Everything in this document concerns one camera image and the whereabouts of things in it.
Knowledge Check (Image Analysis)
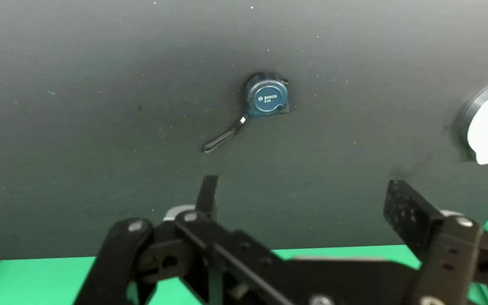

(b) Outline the blue round measuring tape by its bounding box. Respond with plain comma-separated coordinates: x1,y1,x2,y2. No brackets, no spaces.
202,71,290,154

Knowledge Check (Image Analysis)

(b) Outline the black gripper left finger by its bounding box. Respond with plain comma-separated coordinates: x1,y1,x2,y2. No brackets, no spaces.
73,175,219,305

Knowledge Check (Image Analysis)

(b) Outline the green backdrop curtain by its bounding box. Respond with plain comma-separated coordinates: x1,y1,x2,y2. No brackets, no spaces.
0,220,488,305

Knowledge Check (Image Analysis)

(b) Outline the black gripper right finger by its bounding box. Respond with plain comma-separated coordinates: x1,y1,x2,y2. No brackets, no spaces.
383,180,483,305

